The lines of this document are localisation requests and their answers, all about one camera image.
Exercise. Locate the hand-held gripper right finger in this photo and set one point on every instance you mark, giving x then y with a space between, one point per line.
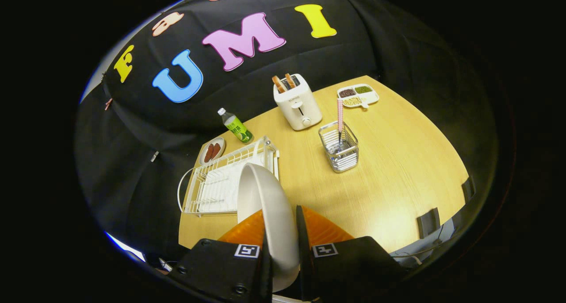
303 250

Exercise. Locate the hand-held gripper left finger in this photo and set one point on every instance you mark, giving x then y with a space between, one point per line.
221 267

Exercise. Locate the white round plate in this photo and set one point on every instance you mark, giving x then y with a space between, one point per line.
274 214

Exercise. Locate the small beige saucer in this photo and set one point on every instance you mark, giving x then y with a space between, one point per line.
204 155

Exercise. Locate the brown sausage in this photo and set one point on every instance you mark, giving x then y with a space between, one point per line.
216 150
208 153

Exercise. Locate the black table clamp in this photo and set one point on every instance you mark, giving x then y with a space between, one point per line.
468 189
429 223

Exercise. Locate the white backdrop clip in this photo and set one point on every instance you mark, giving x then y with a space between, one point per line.
154 156

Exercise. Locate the white toaster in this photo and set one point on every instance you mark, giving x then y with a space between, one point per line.
300 110

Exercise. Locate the green label water bottle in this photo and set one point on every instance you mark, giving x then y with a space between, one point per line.
236 127

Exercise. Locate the yellow beans pile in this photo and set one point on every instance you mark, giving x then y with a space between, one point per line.
353 101

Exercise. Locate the dark red beans pile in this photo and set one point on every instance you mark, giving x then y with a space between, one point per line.
347 93

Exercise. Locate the white divided tray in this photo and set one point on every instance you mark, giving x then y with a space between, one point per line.
373 97

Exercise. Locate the black backdrop cloth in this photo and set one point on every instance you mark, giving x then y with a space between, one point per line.
247 90

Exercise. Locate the green beans pile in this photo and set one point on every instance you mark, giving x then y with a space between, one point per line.
363 89

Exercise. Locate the orange backdrop clip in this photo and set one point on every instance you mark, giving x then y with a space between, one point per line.
108 103

